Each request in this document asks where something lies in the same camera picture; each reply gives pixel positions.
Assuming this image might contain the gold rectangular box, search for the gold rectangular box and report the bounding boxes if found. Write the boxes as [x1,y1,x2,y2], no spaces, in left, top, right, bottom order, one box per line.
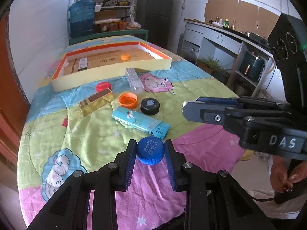
[78,88,114,116]

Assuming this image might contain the green low table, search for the green low table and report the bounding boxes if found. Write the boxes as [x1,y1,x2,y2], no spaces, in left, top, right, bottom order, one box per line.
[69,29,149,45]

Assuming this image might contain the black refrigerator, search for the black refrigerator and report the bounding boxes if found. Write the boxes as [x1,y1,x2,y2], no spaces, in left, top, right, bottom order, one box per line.
[136,0,174,48]

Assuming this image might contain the red bottle cap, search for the red bottle cap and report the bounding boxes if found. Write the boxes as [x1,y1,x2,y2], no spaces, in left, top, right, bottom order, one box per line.
[96,81,111,92]

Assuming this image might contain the orange bottle cap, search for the orange bottle cap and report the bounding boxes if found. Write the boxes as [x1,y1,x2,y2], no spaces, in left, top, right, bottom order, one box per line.
[118,92,138,110]
[120,53,131,61]

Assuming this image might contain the plastic bag of food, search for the plastic bag of food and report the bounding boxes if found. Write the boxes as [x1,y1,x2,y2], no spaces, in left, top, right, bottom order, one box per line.
[127,14,142,30]

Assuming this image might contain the clear plastic patterned box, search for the clear plastic patterned box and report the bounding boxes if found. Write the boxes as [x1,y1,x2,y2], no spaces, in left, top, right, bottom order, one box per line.
[125,68,144,94]

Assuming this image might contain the black bottle cap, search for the black bottle cap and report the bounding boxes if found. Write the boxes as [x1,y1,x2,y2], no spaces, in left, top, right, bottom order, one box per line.
[140,98,160,115]

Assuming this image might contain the person's right hand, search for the person's right hand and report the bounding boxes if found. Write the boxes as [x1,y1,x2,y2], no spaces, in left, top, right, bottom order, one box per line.
[270,156,306,193]

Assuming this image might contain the white cartoon print box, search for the white cartoon print box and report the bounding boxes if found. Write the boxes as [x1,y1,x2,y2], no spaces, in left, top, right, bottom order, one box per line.
[78,57,88,71]

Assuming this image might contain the grey kitchen counter cabinet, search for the grey kitchen counter cabinet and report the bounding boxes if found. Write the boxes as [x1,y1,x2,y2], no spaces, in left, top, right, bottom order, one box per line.
[178,19,274,97]

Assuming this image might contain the blue bottle cap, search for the blue bottle cap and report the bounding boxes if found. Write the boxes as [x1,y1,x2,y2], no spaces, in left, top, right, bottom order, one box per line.
[136,136,165,165]

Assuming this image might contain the orange shallow cardboard tray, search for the orange shallow cardboard tray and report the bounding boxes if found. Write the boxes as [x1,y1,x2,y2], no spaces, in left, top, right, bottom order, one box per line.
[51,42,172,92]

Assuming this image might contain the metal storage shelf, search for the metal storage shelf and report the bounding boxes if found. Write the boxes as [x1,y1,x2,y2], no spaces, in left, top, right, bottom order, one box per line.
[91,0,132,33]

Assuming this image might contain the blue water jug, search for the blue water jug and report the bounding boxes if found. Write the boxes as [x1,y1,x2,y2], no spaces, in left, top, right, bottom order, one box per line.
[68,0,96,39]

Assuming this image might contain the dark green air fryer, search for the dark green air fryer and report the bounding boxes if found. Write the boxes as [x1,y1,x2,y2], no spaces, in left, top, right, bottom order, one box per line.
[239,51,265,82]

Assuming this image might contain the colourful cartoon bed quilt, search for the colourful cartoon bed quilt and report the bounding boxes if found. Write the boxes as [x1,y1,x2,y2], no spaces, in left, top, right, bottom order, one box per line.
[17,54,243,229]

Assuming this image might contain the teal cigarette pack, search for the teal cigarette pack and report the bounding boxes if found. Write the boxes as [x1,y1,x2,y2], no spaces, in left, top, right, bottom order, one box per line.
[111,106,171,140]

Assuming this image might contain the potted green plant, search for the potted green plant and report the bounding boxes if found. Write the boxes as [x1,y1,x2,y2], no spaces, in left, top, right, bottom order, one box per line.
[196,57,230,85]

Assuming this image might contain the red wooden door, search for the red wooden door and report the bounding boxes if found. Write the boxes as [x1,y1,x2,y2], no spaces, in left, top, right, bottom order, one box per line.
[1,9,30,191]

